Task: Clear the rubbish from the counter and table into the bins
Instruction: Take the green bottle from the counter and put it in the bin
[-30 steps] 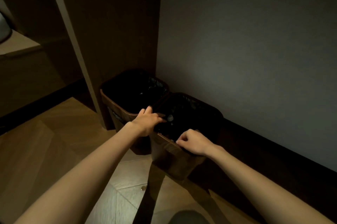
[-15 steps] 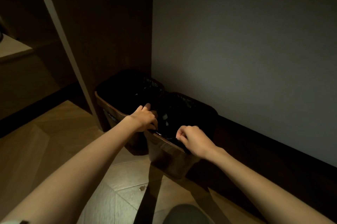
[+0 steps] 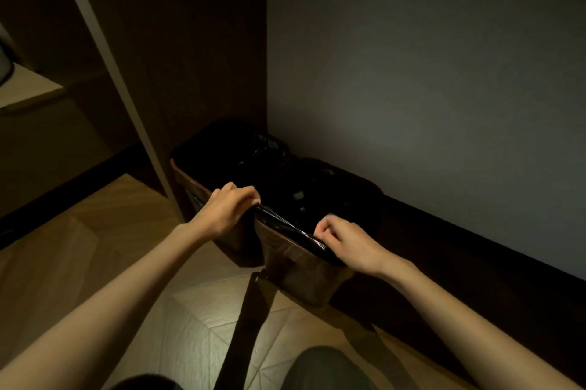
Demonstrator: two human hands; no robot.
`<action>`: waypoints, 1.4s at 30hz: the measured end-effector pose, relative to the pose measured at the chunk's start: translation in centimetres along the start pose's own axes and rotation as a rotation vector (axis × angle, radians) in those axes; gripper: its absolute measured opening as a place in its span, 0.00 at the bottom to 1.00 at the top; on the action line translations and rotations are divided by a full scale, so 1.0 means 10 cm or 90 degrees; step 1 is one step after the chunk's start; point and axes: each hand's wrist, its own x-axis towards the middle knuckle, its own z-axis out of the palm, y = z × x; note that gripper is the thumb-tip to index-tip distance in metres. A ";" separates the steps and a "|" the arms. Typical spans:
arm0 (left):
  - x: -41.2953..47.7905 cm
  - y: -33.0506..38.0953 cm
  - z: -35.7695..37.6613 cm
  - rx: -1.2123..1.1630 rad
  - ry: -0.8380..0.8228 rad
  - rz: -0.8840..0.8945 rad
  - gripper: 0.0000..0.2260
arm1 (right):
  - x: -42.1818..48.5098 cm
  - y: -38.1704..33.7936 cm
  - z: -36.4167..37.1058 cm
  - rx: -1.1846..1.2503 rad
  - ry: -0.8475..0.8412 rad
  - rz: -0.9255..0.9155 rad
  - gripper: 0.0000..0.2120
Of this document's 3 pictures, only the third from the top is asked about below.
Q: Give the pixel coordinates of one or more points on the person's right hand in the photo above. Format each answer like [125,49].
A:
[357,250]

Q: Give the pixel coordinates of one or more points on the person's left hand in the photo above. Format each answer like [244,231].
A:
[224,211]

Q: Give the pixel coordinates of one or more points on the brown waste bin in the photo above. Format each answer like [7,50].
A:
[242,243]
[302,279]

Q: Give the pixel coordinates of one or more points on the person's left forearm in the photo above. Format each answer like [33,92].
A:
[105,312]

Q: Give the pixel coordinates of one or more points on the person's right forearm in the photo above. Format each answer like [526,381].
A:
[467,334]

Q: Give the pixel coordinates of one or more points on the dark trousers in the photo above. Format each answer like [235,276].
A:
[325,371]

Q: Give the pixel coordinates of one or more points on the wooden built-in desk unit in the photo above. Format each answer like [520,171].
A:
[183,37]

